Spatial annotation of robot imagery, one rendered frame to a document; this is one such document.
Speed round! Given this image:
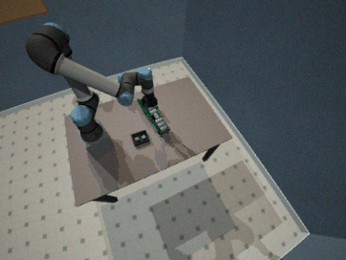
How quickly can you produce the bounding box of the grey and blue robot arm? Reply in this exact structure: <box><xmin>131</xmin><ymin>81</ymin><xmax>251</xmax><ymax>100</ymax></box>
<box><xmin>26</xmin><ymin>23</ymin><xmax>154</xmax><ymax>142</ymax></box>

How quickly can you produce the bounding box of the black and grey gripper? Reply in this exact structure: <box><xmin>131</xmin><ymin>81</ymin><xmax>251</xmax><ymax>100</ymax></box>
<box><xmin>141</xmin><ymin>91</ymin><xmax>158</xmax><ymax>112</ymax></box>

